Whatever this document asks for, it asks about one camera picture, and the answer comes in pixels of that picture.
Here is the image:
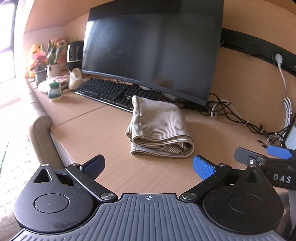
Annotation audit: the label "red flower pot plant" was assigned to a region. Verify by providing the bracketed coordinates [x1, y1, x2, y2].
[31, 51, 47, 86]

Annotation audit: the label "green-capped white bottle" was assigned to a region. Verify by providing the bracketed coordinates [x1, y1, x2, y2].
[48, 82, 62, 101]

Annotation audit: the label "beige chair armrest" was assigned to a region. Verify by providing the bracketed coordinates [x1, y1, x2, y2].
[29, 114, 64, 169]

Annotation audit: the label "small black speaker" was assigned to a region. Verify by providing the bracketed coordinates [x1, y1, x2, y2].
[66, 41, 84, 71]

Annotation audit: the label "yellow plush toy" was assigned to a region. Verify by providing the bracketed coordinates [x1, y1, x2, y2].
[26, 44, 43, 79]

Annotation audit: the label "black cable bundle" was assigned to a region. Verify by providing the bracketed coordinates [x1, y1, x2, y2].
[199, 92, 290, 149]

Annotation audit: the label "potted tulip flowers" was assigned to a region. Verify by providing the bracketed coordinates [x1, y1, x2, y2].
[42, 39, 67, 78]

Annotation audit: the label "black wall power strip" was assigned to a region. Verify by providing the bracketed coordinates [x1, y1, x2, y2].
[220, 28, 295, 75]

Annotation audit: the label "beige striped knit garment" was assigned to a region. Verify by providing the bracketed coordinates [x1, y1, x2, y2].
[125, 95, 195, 158]

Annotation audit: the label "black mechanical keyboard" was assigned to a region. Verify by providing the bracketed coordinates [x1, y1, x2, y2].
[75, 78, 161, 112]

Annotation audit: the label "black curved computer monitor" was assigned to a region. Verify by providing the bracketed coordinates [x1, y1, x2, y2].
[82, 1, 224, 105]

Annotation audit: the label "white power cable with plug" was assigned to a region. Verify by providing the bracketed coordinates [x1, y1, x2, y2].
[274, 53, 294, 130]

